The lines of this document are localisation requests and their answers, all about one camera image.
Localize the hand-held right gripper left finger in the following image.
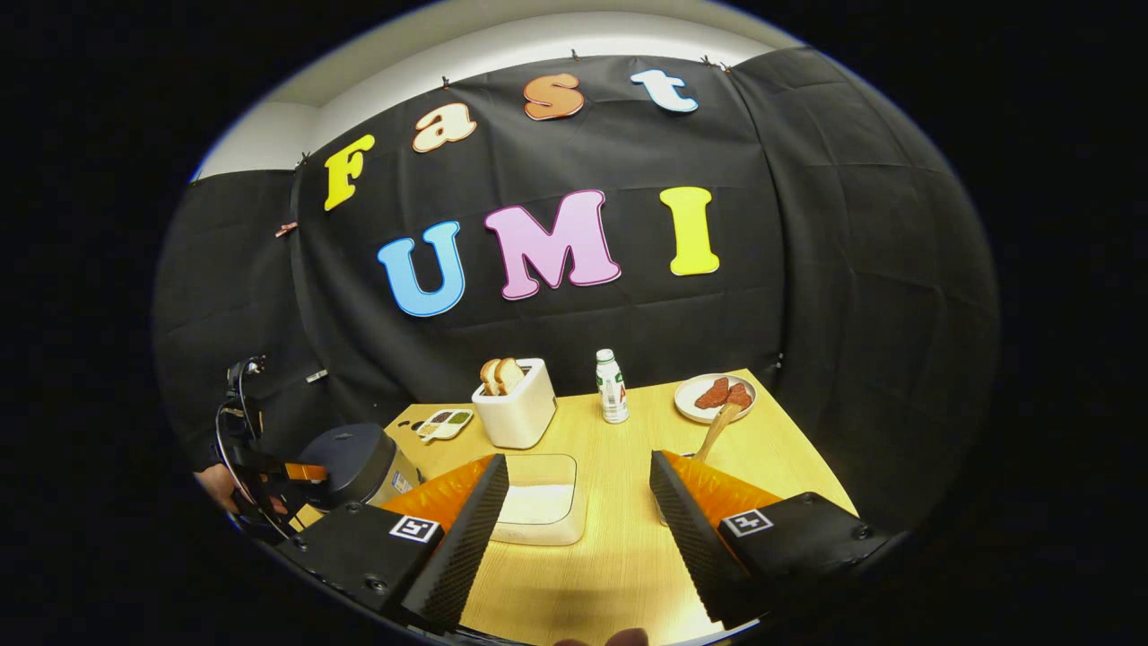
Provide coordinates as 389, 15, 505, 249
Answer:
277, 452, 511, 634

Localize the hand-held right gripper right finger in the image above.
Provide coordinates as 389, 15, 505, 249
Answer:
648, 450, 894, 630

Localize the dark blue rice cooker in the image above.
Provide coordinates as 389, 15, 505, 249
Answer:
295, 423, 423, 513

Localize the clear box of rice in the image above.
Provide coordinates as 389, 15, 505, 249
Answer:
491, 452, 589, 547

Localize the wooden spoon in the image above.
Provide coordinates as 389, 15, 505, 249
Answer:
694, 400, 746, 464

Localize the white seasoning dish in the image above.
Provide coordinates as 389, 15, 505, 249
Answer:
414, 407, 475, 443

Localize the white toaster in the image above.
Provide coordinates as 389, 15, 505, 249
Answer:
471, 357, 559, 450

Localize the white round plate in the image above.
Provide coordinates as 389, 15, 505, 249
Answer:
673, 372, 759, 425

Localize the white bottle with green label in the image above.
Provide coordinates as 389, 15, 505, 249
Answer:
595, 348, 631, 425

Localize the black backdrop cloth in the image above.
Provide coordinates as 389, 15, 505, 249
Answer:
151, 47, 1002, 539

